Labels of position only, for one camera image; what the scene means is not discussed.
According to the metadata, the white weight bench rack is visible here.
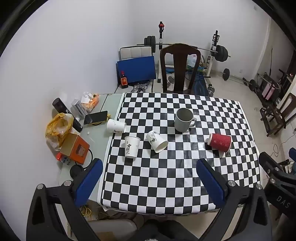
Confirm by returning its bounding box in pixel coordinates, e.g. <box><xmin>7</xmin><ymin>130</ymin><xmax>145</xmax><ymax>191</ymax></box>
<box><xmin>157</xmin><ymin>21</ymin><xmax>221</xmax><ymax>84</ymax></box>

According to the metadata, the white calligraphy print paper cup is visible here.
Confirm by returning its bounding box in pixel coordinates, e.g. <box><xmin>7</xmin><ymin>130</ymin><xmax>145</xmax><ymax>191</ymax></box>
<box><xmin>124</xmin><ymin>136</ymin><xmax>141</xmax><ymax>159</ymax></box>

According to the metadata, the grey metal mug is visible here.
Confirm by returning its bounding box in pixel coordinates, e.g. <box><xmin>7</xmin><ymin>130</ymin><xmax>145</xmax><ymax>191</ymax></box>
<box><xmin>174</xmin><ymin>108</ymin><xmax>197</xmax><ymax>133</ymax></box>

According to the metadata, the black white checkered tablecloth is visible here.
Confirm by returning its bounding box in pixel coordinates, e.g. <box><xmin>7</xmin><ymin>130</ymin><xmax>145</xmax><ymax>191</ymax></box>
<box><xmin>97</xmin><ymin>92</ymin><xmax>261</xmax><ymax>215</ymax></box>

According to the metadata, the yellow cable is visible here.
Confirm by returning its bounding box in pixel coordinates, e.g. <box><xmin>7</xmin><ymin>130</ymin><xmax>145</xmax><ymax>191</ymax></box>
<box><xmin>80</xmin><ymin>204</ymin><xmax>99</xmax><ymax>221</ymax></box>

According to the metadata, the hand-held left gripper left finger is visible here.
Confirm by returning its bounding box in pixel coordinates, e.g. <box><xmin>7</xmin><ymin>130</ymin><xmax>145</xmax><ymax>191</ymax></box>
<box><xmin>26</xmin><ymin>158</ymin><xmax>103</xmax><ymax>241</ymax></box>

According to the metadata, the pink box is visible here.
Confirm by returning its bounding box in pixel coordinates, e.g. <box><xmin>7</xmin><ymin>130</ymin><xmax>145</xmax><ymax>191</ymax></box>
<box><xmin>262</xmin><ymin>82</ymin><xmax>277</xmax><ymax>100</ymax></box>

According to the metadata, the blue board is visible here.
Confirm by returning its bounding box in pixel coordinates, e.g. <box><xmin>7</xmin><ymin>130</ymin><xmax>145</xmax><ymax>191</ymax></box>
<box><xmin>116</xmin><ymin>56</ymin><xmax>156</xmax><ymax>88</ymax></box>

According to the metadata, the orange cardboard box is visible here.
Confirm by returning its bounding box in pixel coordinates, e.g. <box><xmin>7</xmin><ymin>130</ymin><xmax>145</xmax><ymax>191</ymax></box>
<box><xmin>59</xmin><ymin>133</ymin><xmax>90</xmax><ymax>165</ymax></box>

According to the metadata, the orange tissue packet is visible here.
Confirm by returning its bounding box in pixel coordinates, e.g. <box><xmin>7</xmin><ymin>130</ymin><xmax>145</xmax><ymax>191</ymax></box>
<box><xmin>81</xmin><ymin>92</ymin><xmax>100</xmax><ymax>111</ymax></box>

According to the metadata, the white plastic bag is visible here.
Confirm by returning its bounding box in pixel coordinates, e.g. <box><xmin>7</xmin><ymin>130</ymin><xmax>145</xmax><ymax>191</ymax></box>
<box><xmin>186</xmin><ymin>54</ymin><xmax>201</xmax><ymax>68</ymax></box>

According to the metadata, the short barbell on floor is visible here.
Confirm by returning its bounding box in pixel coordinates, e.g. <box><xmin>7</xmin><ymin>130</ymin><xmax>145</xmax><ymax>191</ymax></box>
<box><xmin>221</xmin><ymin>68</ymin><xmax>258</xmax><ymax>91</ymax></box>

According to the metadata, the metal hand grip tool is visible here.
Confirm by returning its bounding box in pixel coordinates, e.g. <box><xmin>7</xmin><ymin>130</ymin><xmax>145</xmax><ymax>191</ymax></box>
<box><xmin>131</xmin><ymin>80</ymin><xmax>151</xmax><ymax>93</ymax></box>

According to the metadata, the red ribbed paper cup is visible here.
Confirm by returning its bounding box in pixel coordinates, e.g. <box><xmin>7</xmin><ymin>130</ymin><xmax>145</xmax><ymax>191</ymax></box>
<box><xmin>207</xmin><ymin>133</ymin><xmax>232</xmax><ymax>153</ymax></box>

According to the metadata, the black cable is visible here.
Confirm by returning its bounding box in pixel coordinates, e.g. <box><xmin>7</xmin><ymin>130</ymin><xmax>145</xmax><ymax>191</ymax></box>
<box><xmin>81</xmin><ymin>148</ymin><xmax>94</xmax><ymax>171</ymax></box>

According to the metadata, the black smartphone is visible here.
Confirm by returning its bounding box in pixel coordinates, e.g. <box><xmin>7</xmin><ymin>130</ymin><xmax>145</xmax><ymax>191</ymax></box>
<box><xmin>83</xmin><ymin>110</ymin><xmax>109</xmax><ymax>126</ymax></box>

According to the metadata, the white padded chair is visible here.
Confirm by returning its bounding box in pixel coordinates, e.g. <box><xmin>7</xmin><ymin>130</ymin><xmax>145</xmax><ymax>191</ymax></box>
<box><xmin>119</xmin><ymin>46</ymin><xmax>153</xmax><ymax>61</ymax></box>

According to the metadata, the barbell with black plates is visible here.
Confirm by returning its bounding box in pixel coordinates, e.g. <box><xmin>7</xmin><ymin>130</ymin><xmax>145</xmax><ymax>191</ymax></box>
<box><xmin>136</xmin><ymin>35</ymin><xmax>231</xmax><ymax>62</ymax></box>

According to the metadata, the white paper cup small print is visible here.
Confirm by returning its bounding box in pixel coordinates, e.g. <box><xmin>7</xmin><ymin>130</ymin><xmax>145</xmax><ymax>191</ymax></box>
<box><xmin>107</xmin><ymin>119</ymin><xmax>127</xmax><ymax>134</ymax></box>

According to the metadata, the black round puck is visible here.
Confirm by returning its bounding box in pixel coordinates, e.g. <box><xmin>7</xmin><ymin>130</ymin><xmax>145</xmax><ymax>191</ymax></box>
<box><xmin>70</xmin><ymin>165</ymin><xmax>85</xmax><ymax>179</ymax></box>

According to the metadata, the white bamboo print paper cup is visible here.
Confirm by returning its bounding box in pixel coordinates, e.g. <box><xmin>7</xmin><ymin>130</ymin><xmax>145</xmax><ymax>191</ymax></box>
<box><xmin>146</xmin><ymin>130</ymin><xmax>169</xmax><ymax>153</ymax></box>

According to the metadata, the black cylindrical bottle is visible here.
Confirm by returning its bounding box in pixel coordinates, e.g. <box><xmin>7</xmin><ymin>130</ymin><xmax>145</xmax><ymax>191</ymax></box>
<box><xmin>52</xmin><ymin>98</ymin><xmax>83</xmax><ymax>133</ymax></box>

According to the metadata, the red label liquor bottle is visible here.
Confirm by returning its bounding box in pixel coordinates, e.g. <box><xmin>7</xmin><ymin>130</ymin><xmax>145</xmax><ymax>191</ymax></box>
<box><xmin>120</xmin><ymin>71</ymin><xmax>129</xmax><ymax>89</ymax></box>

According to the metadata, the small red device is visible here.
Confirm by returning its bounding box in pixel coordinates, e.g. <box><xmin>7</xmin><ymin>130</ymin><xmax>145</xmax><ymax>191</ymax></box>
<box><xmin>57</xmin><ymin>153</ymin><xmax>71</xmax><ymax>166</ymax></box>

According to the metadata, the yellow plastic bag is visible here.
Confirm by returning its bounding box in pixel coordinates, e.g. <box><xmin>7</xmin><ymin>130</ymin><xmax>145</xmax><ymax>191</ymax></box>
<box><xmin>45</xmin><ymin>113</ymin><xmax>75</xmax><ymax>152</ymax></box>

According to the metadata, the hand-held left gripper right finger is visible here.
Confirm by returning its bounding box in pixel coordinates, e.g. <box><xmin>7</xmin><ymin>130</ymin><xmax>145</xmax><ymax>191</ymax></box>
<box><xmin>196</xmin><ymin>158</ymin><xmax>272</xmax><ymax>241</ymax></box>

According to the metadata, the silver box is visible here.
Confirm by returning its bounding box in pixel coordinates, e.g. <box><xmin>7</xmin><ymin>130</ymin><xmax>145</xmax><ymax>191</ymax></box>
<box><xmin>70</xmin><ymin>98</ymin><xmax>88</xmax><ymax>116</ymax></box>

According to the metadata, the dark wooden folding chair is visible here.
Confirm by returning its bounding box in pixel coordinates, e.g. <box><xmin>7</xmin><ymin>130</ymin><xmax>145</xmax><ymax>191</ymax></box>
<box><xmin>259</xmin><ymin>93</ymin><xmax>296</xmax><ymax>137</ymax></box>

